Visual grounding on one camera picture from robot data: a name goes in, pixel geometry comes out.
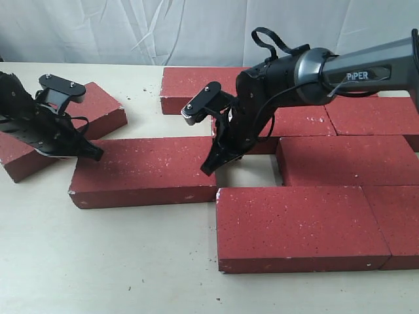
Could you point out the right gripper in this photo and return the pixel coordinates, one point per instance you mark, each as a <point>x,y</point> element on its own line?
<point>238,131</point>

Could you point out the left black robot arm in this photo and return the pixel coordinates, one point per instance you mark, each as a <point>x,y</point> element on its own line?
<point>12,88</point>

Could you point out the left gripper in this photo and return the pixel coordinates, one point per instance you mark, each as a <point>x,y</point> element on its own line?
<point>39,126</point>

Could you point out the right second-row brick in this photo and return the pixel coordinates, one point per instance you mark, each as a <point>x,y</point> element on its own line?
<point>373,116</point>

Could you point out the front large red brick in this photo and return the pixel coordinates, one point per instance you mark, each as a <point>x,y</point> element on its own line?
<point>297,229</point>

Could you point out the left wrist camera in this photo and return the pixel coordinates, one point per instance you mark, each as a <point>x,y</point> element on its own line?
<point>59,92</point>

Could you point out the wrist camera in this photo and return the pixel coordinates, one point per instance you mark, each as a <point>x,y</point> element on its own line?
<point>59,92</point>
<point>210,101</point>

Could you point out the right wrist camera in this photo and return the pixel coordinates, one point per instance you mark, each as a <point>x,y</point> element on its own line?
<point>210,101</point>

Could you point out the back left base brick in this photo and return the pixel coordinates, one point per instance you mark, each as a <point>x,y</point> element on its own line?
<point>180,84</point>

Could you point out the grey fabric backdrop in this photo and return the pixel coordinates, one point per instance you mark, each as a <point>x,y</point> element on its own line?
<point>200,33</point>

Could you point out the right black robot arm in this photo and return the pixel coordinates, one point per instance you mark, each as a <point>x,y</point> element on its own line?
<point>314,77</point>

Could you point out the right third-row brick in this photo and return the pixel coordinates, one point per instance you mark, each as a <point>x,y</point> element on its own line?
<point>350,160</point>

